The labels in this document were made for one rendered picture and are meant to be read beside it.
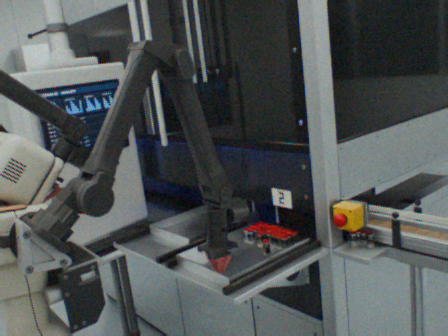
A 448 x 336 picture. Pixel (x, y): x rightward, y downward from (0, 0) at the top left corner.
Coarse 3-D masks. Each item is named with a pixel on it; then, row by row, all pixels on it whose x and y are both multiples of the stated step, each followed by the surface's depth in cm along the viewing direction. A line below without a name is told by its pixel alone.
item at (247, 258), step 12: (240, 240) 160; (192, 252) 150; (204, 252) 153; (240, 252) 150; (252, 252) 149; (276, 252) 147; (288, 252) 141; (180, 264) 145; (192, 264) 139; (204, 264) 144; (228, 264) 142; (240, 264) 141; (252, 264) 140; (264, 264) 135; (204, 276) 136; (216, 276) 131; (228, 276) 134; (240, 276) 129
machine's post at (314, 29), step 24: (312, 0) 128; (312, 24) 130; (312, 48) 132; (312, 72) 134; (312, 96) 136; (312, 120) 138; (312, 144) 140; (336, 144) 140; (312, 168) 142; (336, 168) 142; (336, 192) 143; (336, 240) 145; (336, 264) 147; (336, 288) 148; (336, 312) 149
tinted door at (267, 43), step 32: (224, 0) 156; (256, 0) 145; (224, 32) 160; (256, 32) 148; (224, 64) 163; (256, 64) 151; (288, 64) 141; (224, 96) 168; (256, 96) 155; (288, 96) 144; (224, 128) 172; (256, 128) 159; (288, 128) 147
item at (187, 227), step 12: (180, 216) 187; (192, 216) 191; (204, 216) 190; (252, 216) 177; (156, 228) 174; (168, 228) 181; (180, 228) 179; (192, 228) 178; (204, 228) 176; (168, 240) 169; (180, 240) 163; (192, 240) 160
